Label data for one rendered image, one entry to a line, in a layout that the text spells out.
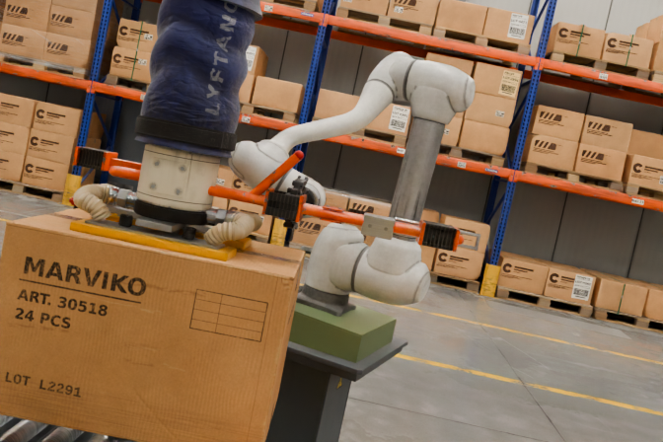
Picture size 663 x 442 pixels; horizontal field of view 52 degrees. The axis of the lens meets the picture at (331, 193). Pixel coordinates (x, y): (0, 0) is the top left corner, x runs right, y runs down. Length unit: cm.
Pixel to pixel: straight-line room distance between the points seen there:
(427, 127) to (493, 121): 671
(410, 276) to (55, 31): 790
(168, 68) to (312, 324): 94
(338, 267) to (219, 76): 88
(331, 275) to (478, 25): 696
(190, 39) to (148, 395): 74
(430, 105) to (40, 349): 125
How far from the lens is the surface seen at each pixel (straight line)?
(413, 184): 211
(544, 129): 896
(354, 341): 205
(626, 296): 942
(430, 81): 210
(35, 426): 190
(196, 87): 150
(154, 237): 149
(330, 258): 218
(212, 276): 142
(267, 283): 141
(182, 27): 152
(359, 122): 204
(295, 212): 150
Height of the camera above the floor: 133
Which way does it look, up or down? 3 degrees down
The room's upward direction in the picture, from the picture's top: 12 degrees clockwise
